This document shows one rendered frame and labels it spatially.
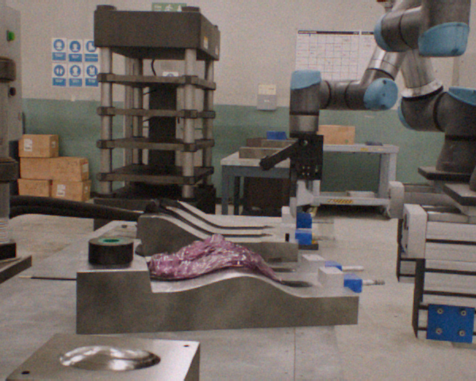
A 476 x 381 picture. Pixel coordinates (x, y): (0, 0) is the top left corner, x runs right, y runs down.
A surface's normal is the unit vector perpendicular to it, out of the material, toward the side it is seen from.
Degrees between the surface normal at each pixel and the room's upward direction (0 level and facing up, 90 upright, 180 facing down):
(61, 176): 84
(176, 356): 0
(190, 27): 90
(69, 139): 90
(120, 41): 90
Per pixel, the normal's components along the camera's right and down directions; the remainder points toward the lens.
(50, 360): 0.04, -0.99
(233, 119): -0.11, 0.13
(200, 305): 0.20, 0.14
